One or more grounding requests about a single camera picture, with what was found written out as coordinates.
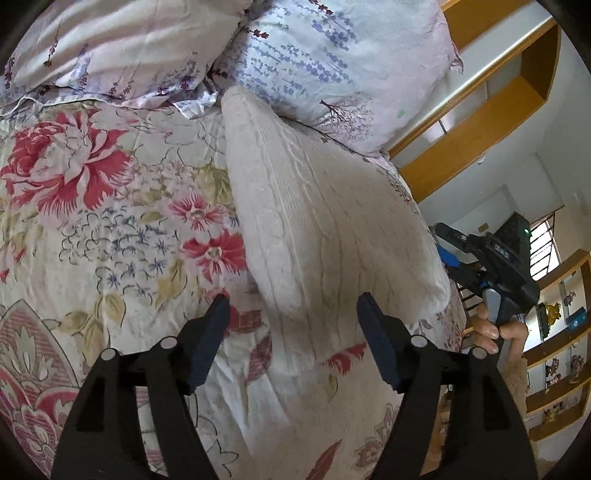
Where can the wooden wall shelf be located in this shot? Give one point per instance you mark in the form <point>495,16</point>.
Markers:
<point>498,120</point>

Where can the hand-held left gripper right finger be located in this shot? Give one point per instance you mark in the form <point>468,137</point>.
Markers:
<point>379,344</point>

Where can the floral bedsheet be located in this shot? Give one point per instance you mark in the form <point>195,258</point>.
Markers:
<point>92,240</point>

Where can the barred window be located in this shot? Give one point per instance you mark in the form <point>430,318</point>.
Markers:
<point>545,251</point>

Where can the lavender print pillow with tree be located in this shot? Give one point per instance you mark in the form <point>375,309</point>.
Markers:
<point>332,60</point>

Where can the wooden shelf unit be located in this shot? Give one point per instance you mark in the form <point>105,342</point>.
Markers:
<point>561,332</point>

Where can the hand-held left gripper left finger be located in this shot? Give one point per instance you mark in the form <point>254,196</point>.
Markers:
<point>210,344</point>

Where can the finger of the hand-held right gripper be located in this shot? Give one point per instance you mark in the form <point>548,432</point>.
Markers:
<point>455,268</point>
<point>452,237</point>

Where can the person's right hand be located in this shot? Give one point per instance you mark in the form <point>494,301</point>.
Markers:
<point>490,330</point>

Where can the pink floral pillow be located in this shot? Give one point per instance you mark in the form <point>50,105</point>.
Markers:
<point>115,46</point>

